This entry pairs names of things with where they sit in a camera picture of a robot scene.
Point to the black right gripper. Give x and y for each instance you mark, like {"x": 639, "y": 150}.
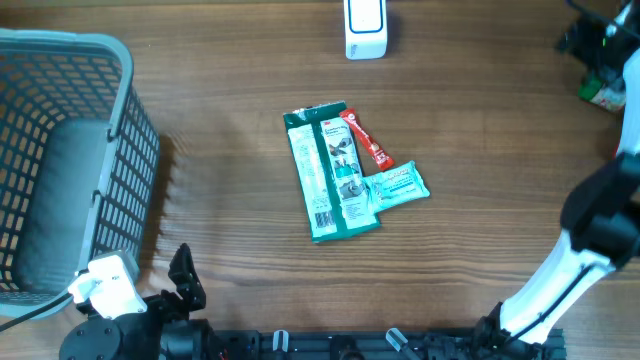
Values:
{"x": 585, "y": 41}

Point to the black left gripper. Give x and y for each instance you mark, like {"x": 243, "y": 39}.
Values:
{"x": 188, "y": 287}

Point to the green lid jar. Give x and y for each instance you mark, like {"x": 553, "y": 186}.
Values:
{"x": 593, "y": 90}

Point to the green sponge package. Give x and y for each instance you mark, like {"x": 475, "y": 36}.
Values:
{"x": 329, "y": 171}

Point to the red candy bar wrapper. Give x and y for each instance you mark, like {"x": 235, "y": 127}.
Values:
{"x": 374, "y": 149}

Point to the teal wet wipes pack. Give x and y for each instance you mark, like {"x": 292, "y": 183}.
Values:
{"x": 395, "y": 187}

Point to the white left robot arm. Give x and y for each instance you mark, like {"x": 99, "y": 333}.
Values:
{"x": 123, "y": 325}

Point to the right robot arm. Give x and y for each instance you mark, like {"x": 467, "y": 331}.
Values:
{"x": 599, "y": 220}

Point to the white barcode scanner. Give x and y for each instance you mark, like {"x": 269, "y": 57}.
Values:
{"x": 365, "y": 25}

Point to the grey plastic shopping basket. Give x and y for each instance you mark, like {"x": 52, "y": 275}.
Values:
{"x": 79, "y": 156}

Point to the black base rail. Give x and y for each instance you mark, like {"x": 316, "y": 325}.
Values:
{"x": 448, "y": 344}

